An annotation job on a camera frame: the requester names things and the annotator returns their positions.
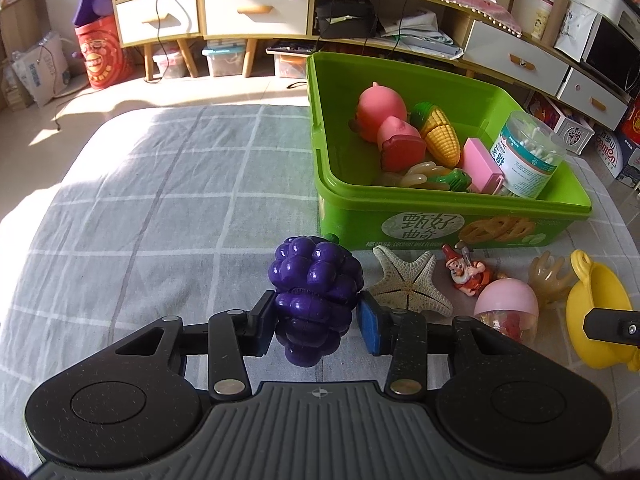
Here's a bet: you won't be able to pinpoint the pink rectangular block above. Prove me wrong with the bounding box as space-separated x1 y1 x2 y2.
459 138 504 195

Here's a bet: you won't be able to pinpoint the orange pumpkin toy green leaves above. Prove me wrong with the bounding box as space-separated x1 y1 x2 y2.
374 162 472 192

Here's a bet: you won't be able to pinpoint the clear cotton swab jar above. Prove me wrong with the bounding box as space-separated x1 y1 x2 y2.
489 110 566 198

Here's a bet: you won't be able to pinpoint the pink capsule egg toy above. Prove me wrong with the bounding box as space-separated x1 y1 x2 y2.
474 278 539 346

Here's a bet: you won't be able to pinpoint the white patterned toy box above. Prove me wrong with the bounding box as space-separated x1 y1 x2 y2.
525 92 594 155

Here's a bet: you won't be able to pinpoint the white paper shopping bag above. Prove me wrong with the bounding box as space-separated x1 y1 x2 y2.
12 32 70 107

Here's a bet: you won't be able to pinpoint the grey checked blanket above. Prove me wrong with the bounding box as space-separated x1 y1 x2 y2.
1 105 639 473

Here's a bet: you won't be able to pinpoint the red dwarf figurine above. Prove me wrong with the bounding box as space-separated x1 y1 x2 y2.
442 240 508 298

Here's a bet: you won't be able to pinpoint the purple plastic grape bunch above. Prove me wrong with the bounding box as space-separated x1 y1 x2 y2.
268 235 363 367

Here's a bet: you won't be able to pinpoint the yellow toy pot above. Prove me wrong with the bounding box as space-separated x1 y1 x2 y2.
565 249 639 373

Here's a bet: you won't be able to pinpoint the white appliance on microwave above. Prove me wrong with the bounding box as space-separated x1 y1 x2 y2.
570 0 639 40

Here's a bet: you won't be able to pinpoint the long wooden TV cabinet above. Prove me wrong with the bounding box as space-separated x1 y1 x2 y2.
112 0 629 129

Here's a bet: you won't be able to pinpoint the clear storage box blue lid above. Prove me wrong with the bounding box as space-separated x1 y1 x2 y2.
202 44 245 77

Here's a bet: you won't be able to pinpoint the black microwave oven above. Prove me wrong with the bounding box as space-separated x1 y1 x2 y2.
554 1 639 99

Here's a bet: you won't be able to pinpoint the beige starfish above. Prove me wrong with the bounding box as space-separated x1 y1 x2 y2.
368 245 454 318

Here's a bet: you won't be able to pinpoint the toy corn cob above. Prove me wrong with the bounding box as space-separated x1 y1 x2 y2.
410 101 461 169

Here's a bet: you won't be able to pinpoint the translucent beige hand toy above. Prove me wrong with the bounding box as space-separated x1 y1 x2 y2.
528 250 577 309

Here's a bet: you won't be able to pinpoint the red printed bag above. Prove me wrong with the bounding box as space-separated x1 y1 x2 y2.
75 15 134 90

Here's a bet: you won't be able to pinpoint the green plastic storage bin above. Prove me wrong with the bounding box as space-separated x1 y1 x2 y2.
307 52 592 249

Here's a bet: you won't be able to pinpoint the pink pig toy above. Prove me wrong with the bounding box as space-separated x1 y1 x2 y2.
349 82 426 172

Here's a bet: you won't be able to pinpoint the black bag on shelf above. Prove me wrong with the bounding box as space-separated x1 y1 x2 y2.
314 0 378 39

